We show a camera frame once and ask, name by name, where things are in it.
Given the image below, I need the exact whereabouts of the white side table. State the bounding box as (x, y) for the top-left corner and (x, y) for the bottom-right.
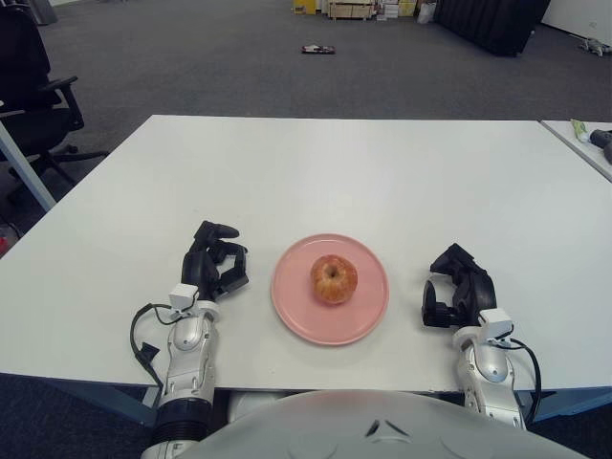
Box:
(539, 119), (612, 184)

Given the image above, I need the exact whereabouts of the grey toy on floor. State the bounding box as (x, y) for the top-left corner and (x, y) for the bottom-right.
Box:
(579, 38), (612, 58)

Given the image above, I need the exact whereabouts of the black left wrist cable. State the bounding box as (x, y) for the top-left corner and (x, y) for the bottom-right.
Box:
(129, 301), (184, 389)

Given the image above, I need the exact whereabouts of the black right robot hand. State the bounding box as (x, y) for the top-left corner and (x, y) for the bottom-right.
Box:
(421, 242), (497, 330)

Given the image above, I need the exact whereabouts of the wooden crate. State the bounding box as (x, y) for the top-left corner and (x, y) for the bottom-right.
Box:
(327, 0), (374, 21)

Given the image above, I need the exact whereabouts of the stack of white boxes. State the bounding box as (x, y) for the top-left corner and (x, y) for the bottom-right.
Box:
(374, 0), (418, 20)

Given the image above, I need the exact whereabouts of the grey waste bin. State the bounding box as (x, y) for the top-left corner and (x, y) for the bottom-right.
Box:
(32, 0), (59, 25)

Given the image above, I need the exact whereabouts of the black office chair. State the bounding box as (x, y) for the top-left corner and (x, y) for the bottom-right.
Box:
(0, 0), (111, 202)

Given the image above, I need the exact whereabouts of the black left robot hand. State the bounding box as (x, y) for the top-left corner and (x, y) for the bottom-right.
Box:
(180, 220), (251, 302)

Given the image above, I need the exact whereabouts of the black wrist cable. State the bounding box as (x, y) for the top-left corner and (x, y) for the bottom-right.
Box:
(496, 336), (544, 425)
(129, 301), (184, 389)

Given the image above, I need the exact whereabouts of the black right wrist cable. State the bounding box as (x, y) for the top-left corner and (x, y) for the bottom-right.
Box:
(496, 336), (544, 425)

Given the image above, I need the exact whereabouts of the pink round plate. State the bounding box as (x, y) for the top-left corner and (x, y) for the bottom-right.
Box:
(271, 232), (390, 346)

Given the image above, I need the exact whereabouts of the red yellow apple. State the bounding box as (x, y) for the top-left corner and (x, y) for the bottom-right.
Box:
(310, 254), (360, 306)

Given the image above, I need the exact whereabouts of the black partition cabinet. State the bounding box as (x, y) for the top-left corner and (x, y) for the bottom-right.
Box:
(433, 0), (551, 58)

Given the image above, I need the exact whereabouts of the grey robot torso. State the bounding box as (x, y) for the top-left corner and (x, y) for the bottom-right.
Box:
(181, 389), (592, 459)

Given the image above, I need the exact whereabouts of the grey desk leg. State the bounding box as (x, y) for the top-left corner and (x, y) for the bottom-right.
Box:
(0, 114), (57, 212)

